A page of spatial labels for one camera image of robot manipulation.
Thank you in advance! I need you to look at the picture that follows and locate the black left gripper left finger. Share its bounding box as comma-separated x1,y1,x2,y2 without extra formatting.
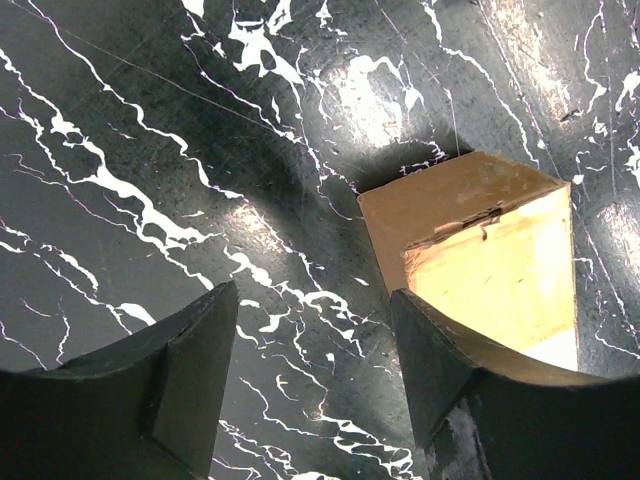
1,282,238,479

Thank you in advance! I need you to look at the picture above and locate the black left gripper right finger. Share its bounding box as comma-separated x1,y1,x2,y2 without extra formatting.
391,289,639,479

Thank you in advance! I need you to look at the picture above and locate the brown cardboard express box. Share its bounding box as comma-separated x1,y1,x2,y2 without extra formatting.
358,151,578,370

